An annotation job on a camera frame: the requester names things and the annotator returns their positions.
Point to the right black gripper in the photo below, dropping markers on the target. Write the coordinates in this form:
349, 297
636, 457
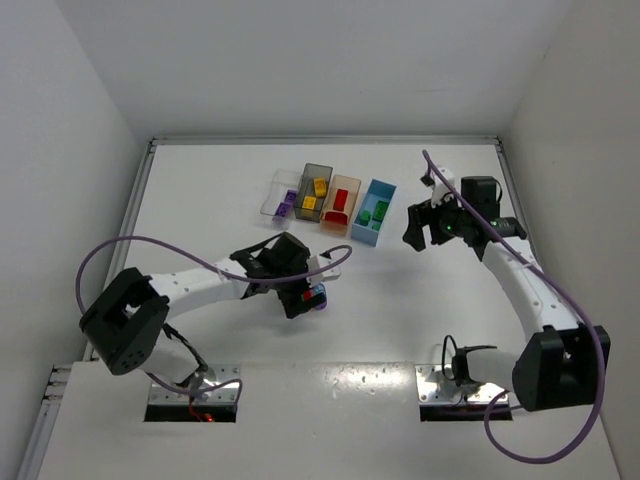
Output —
426, 220

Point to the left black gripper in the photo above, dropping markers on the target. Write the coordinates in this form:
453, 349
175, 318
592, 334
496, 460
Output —
293, 304

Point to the purple flower print lego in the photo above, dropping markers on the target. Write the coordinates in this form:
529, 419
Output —
323, 304

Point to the green square lego brick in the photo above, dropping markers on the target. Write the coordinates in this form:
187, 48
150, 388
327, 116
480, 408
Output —
364, 217

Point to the red base lego brick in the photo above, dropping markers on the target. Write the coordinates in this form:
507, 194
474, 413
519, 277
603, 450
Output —
340, 200

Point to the red sloped lego brick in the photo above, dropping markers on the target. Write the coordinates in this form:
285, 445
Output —
336, 217

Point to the yellow curved lego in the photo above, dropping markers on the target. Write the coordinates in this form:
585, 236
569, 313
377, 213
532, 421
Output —
320, 187

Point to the yellow orange bird lego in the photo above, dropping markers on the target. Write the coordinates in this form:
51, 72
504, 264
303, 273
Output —
309, 202

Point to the purple striped oval lego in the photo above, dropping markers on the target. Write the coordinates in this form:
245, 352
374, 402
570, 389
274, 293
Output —
290, 197

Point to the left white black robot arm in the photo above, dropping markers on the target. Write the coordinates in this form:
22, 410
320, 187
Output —
130, 324

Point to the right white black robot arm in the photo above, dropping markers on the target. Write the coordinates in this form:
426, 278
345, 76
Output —
561, 363

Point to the orange translucent plastic container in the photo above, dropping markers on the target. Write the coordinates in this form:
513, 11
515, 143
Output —
340, 182

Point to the smoky grey plastic container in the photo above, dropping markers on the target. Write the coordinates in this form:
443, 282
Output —
312, 191

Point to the clear plastic container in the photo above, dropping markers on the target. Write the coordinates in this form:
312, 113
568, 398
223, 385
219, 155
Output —
281, 181

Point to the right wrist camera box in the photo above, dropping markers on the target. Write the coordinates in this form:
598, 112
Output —
433, 179

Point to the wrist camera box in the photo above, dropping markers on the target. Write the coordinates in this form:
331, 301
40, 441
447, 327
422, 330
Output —
433, 179
321, 269

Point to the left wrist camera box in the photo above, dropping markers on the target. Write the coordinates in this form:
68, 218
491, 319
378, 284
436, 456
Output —
321, 269

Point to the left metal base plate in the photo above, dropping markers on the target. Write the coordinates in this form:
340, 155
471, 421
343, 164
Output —
220, 385

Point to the metal base plate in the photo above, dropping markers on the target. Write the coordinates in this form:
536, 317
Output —
436, 388
220, 385

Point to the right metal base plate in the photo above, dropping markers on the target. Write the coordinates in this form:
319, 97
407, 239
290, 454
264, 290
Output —
436, 388

